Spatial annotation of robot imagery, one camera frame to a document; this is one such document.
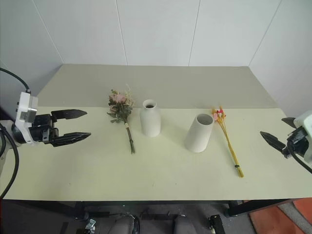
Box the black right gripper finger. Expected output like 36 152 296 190
281 117 297 128
259 131 288 154

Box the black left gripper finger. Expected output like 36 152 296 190
50 109 88 121
51 132 92 148

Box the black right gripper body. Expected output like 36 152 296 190
282 126 309 159

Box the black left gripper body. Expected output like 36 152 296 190
28 113 60 146

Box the white cylindrical vase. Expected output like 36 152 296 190
184 113 215 154

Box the white bottle-shaped vase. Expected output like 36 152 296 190
139 98 162 138

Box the yellow dried flower bunch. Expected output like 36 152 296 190
211 105 245 178

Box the pink flower bouquet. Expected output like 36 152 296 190
106 83 136 155

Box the orange floor mat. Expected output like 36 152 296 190
248 197 312 234

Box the small silver metal part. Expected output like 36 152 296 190
84 218 96 231

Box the dark rounded grey shape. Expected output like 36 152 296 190
114 214 141 234
172 215 196 234

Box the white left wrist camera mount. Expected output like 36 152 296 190
15 91 39 146

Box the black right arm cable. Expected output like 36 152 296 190
290 145 312 175

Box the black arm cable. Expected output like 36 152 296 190
0 67 32 198
290 145 312 175

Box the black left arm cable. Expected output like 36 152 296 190
0 67 32 198

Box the black bracket with yellow mark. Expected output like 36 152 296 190
208 214 224 234

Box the black table frame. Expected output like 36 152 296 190
1 198 294 219

